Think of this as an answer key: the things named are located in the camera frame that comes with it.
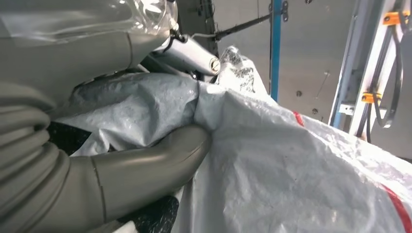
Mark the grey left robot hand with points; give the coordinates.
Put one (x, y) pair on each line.
(64, 51)

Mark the grey courier bag black logo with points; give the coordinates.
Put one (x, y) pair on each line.
(273, 167)

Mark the thin black rod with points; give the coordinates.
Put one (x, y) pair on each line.
(241, 26)

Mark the blue vertical bar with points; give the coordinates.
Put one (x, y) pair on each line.
(276, 48)

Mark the aluminium profile stand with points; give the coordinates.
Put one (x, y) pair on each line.
(354, 48)

